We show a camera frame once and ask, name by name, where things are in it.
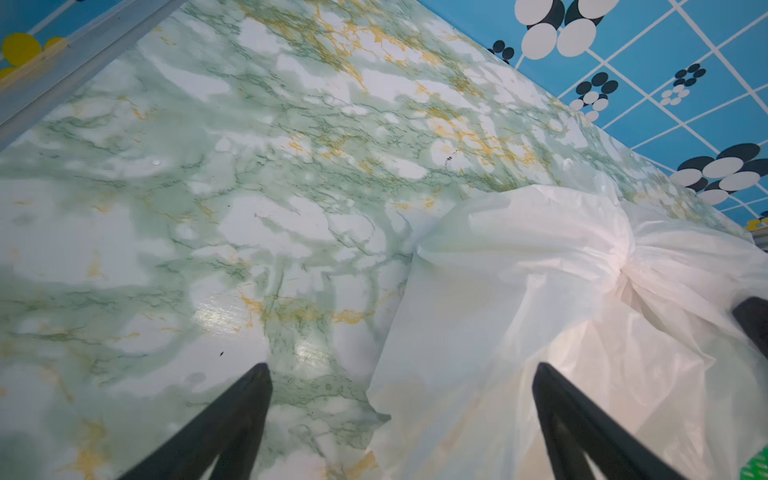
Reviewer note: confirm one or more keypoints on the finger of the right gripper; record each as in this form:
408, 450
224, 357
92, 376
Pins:
752, 316

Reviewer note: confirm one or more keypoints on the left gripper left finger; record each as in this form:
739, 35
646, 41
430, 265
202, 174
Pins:
224, 438

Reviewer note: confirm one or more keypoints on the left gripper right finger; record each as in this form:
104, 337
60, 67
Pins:
578, 433

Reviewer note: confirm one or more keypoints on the white plastic bag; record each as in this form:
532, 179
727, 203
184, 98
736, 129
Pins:
633, 307

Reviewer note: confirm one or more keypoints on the green plastic basket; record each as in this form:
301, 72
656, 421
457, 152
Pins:
757, 467

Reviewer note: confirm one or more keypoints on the right aluminium corner post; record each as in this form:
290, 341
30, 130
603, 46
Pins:
760, 238

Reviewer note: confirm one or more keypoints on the aluminium corner post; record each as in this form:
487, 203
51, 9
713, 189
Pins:
34, 89
760, 238

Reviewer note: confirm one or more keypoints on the left aluminium corner post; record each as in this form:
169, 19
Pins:
34, 89

